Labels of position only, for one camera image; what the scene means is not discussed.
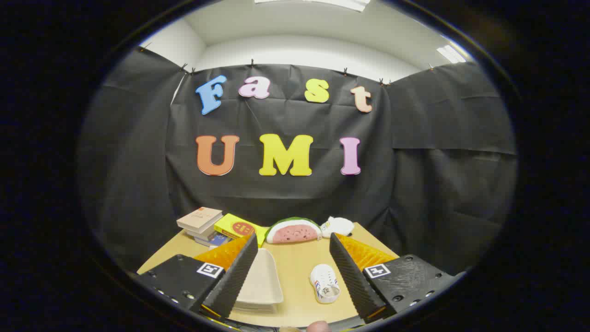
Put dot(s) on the watermelon slice plush toy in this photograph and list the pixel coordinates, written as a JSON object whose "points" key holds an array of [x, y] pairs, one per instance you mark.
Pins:
{"points": [[295, 233]]}

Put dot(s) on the grey book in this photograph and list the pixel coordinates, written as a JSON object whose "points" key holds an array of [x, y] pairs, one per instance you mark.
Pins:
{"points": [[198, 233]]}

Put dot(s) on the white canvas shoe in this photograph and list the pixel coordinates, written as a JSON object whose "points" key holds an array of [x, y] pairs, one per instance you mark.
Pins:
{"points": [[325, 281]]}

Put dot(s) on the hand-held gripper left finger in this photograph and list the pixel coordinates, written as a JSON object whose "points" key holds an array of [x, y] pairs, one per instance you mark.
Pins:
{"points": [[237, 276]]}

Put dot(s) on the cream fabric storage box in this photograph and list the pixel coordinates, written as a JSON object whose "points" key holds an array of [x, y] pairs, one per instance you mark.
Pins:
{"points": [[262, 281]]}

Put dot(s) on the white plush toy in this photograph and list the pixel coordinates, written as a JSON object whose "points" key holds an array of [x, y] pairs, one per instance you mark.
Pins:
{"points": [[339, 226]]}

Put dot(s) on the black backdrop cloth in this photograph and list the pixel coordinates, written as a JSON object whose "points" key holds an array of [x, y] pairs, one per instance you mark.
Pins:
{"points": [[299, 198]]}

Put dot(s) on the blue book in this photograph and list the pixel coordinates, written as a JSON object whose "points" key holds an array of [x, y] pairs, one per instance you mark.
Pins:
{"points": [[216, 240]]}

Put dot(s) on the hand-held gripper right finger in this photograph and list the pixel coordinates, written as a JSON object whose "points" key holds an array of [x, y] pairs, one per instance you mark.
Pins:
{"points": [[350, 281]]}

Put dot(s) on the beige book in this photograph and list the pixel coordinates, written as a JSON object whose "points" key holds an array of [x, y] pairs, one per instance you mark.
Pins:
{"points": [[199, 219]]}

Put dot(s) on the ceiling light panel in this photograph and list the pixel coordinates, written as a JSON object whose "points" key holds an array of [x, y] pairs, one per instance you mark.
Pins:
{"points": [[318, 3], [451, 54]]}

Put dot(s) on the yellow book with red circle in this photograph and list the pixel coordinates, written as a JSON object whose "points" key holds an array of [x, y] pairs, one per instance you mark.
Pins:
{"points": [[239, 227]]}

